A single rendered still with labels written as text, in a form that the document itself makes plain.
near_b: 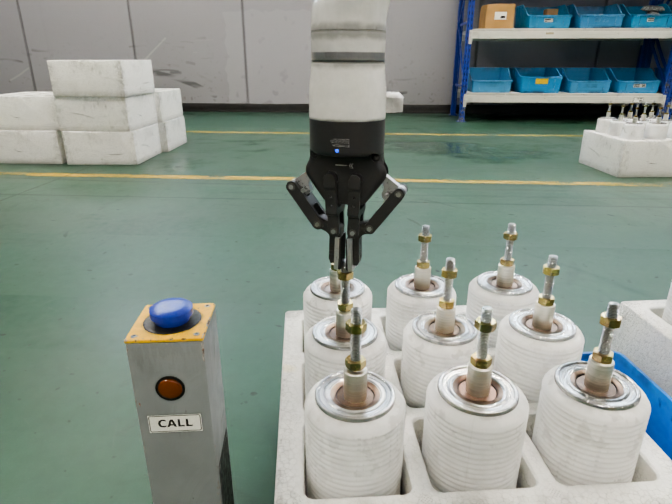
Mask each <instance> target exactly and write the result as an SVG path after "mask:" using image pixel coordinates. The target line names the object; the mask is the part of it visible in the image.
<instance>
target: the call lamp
mask: <svg viewBox="0 0 672 504"><path fill-rule="evenodd" d="M158 392H159V393H160V395H161V396H163V397H164V398H167V399H175V398H177V397H179V396H180V395H181V393H182V386H181V384H180V383H179V382H178V381H176V380H174V379H165V380H163V381H161V382H160V383H159V385H158Z"/></svg>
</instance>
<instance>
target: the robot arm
mask: <svg viewBox="0 0 672 504"><path fill-rule="evenodd" d="M390 1H391V0H315V1H314V2H313V5H312V9H311V61H313V62H312V63H311V74H310V82H309V131H310V158H309V161H308V162H307V164H306V172H304V173H303V174H302V175H300V176H299V177H296V178H294V179H292V180H291V181H289V182H288V183H287V185H286V189H287V190H288V192H289V193H290V195H291V196H292V197H293V199H294V200H295V202H296V203H297V205H298V206H299V207H300V209H301V210H302V212H303V213H304V215H305V216H306V217H307V219H308V220H309V222H310V223H311V225H312V226H313V227H314V228H315V229H317V230H319V229H322V230H324V231H326V232H327V233H328V234H329V237H330V238H329V260H330V263H334V269H337V270H341V263H342V259H345V243H346V270H347V271H353V270H354V269H355V267H356V266H358V264H359V263H360V261H361V259H362V235H365V234H373V233H374V232H375V231H376V230H377V228H378V227H379V226H380V225H381V224H382V223H383V221H384V220H385V219H386V218H387V217H388V216H389V214H390V213H391V212H392V211H393V210H394V209H395V207H396V206H397V205H398V204H399V203H400V202H401V200H402V199H403V198H404V196H405V195H406V193H407V191H408V187H407V186H406V185H405V184H399V183H398V182H396V181H395V180H394V179H393V178H392V177H390V176H389V175H388V167H387V165H386V162H385V159H384V142H385V117H386V113H397V112H403V98H404V97H403V96H402V95H401V94H400V93H399V92H386V76H385V63H383V62H385V47H386V19H387V13H388V9H389V5H390ZM311 181H312V183H313V184H314V186H315V187H316V189H317V190H318V192H319V193H320V195H321V196H322V198H323V199H324V200H325V207H326V212H325V210H324V209H323V207H322V206H321V204H320V203H319V201H318V200H317V199H316V197H315V196H314V194H313V193H312V190H313V186H312V183H311ZM381 184H382V185H383V187H384V189H383V192H382V194H381V195H382V198H383V199H384V200H385V201H384V202H383V204H382V205H381V206H380V207H379V208H378V209H377V211H376V212H375V213H374V214H373V215H372V217H371V218H370V219H366V220H364V212H365V208H366V202H367V201H368V200H369V199H370V198H371V197H372V195H373V194H374V193H375V192H376V190H377V189H378V188H379V187H380V185H381ZM345 204H346V205H348V208H347V216H348V225H347V235H348V237H347V238H346V232H344V227H345V219H344V209H345Z"/></svg>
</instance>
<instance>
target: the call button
mask: <svg viewBox="0 0 672 504"><path fill-rule="evenodd" d="M193 312H194V311H193V304H192V302H191V301H189V300H187V299H184V298H168V299H164V300H161V301H158V302H156V303H155V304H153V305H152V306H151V307H150V308H149V316H150V319H151V321H153V322H155V324H156V325H157V326H159V327H162V328H174V327H178V326H181V325H183V324H185V323H187V322H188V321H189V319H190V316H191V315H192V314H193Z"/></svg>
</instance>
